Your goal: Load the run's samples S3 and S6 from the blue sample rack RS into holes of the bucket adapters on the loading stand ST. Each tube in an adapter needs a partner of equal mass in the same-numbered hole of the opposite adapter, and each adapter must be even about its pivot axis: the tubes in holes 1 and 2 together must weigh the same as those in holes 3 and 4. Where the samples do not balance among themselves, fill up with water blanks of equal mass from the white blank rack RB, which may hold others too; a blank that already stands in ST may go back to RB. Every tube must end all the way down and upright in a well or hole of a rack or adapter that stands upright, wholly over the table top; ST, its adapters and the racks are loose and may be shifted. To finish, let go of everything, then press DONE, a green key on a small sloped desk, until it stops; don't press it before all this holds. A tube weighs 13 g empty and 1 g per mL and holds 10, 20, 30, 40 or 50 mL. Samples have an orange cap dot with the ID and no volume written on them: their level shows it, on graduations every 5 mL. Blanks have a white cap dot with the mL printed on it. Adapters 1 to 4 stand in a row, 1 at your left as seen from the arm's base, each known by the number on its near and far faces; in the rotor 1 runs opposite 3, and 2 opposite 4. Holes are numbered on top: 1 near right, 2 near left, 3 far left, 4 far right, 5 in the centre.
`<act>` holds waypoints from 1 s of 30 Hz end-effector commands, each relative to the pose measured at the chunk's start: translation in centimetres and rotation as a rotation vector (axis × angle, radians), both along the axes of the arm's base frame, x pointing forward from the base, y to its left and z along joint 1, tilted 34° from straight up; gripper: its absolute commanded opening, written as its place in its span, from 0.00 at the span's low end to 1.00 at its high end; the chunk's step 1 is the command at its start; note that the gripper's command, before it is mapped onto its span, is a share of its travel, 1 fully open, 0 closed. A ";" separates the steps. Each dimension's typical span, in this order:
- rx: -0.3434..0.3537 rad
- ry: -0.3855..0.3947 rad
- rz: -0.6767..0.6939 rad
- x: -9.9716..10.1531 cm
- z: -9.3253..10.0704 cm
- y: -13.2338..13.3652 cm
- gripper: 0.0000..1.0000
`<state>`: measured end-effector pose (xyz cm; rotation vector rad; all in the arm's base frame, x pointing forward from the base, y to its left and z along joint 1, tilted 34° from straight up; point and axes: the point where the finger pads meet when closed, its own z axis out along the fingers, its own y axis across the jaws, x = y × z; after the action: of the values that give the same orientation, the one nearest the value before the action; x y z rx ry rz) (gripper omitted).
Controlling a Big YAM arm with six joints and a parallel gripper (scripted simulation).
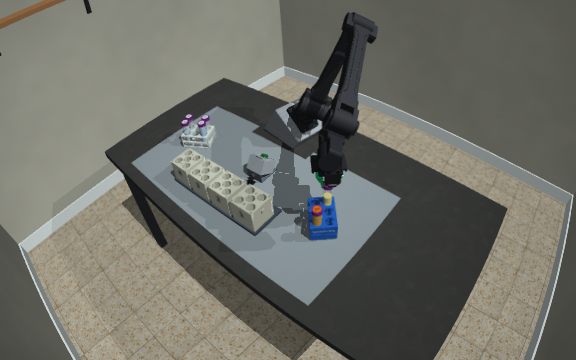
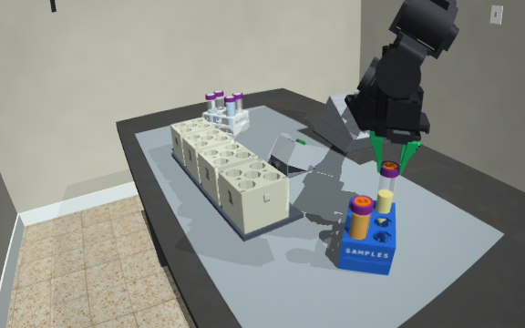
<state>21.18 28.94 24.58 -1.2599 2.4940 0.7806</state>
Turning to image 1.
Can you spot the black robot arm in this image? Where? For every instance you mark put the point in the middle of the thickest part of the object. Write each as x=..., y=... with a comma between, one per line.
x=340, y=121

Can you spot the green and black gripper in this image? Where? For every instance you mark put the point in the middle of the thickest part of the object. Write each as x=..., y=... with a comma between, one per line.
x=320, y=174

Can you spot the white bucket adapter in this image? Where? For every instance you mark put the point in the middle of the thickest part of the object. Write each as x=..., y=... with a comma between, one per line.
x=245, y=211
x=223, y=189
x=185, y=163
x=199, y=183

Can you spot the white tube rack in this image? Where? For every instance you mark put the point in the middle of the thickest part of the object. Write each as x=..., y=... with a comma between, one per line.
x=211, y=136

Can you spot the blue sample rack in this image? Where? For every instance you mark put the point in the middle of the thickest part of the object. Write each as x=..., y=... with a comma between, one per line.
x=329, y=228

